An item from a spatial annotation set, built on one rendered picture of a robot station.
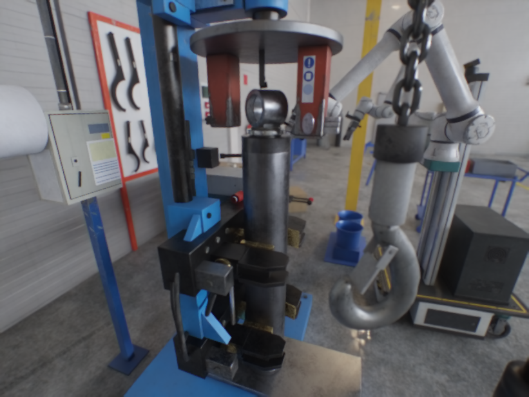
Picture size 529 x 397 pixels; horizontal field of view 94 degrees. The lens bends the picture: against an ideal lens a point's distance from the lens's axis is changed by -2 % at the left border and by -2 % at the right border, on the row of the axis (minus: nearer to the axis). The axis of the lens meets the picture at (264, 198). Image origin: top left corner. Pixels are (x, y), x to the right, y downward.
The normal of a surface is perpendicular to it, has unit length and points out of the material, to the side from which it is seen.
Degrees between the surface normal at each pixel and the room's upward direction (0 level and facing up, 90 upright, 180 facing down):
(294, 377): 0
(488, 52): 90
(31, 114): 79
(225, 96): 90
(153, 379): 0
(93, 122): 90
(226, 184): 90
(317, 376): 0
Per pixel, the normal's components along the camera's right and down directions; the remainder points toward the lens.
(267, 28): -0.04, 0.33
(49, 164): -0.33, 0.32
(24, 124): 0.94, 0.18
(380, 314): -0.16, -0.25
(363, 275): -0.90, -0.38
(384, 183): -0.72, 0.23
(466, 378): 0.00, -0.94
